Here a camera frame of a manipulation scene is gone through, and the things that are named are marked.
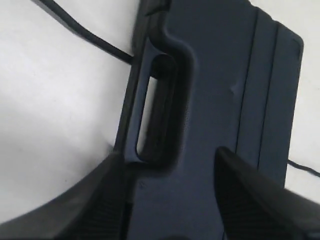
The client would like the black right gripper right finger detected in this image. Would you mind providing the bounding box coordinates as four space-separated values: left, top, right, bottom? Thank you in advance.
215 147 320 240

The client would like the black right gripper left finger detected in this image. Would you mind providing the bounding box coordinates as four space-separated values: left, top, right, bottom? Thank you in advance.
0 152 133 240

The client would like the black plastic carrying case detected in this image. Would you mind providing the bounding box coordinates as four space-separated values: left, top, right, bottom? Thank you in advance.
115 0 304 240

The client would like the black cord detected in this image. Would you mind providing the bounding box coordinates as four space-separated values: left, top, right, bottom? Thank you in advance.
34 0 320 179

